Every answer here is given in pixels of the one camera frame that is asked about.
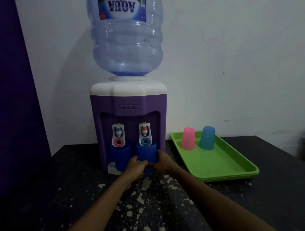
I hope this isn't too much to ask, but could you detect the light blue plastic cup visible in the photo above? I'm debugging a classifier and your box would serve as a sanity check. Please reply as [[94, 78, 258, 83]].
[[198, 126, 216, 151]]

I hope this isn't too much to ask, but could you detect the white tap with red ring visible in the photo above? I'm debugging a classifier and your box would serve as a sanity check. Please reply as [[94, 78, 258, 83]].
[[112, 123, 126, 148]]

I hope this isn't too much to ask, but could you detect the green plastic tray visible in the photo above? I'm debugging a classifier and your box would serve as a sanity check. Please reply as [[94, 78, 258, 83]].
[[170, 131, 260, 183]]

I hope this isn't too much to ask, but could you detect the person's right forearm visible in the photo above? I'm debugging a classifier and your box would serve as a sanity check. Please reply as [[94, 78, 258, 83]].
[[167, 164, 277, 231]]

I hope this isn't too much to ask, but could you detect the person's right hand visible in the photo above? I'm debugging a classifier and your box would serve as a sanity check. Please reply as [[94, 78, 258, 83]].
[[147, 150, 178, 177]]

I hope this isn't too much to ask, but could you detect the person's left forearm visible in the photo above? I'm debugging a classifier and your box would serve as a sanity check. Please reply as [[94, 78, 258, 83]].
[[67, 177, 137, 231]]

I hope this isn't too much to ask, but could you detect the dark blue plastic cup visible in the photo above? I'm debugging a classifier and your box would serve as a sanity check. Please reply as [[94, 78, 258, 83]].
[[111, 139, 132, 172], [136, 141, 157, 167]]

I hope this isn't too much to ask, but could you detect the purple and white water dispenser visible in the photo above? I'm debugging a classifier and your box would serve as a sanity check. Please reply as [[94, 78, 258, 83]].
[[90, 76, 168, 176]]

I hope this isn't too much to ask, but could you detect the white drip tray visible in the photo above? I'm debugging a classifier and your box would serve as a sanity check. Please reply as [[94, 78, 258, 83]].
[[107, 162, 125, 176]]

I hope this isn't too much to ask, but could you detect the large clear blue water bottle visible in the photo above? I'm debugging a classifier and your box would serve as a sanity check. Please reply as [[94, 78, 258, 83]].
[[86, 0, 164, 77]]

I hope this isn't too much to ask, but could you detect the white tap with blue ring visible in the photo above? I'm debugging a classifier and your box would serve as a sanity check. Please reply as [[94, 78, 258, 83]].
[[139, 122, 153, 147]]

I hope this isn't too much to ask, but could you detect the person's left hand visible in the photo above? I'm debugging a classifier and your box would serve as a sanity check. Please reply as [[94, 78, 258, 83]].
[[122, 156, 149, 185]]

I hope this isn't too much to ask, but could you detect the pink plastic cup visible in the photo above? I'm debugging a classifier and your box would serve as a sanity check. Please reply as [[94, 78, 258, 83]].
[[180, 127, 196, 151]]

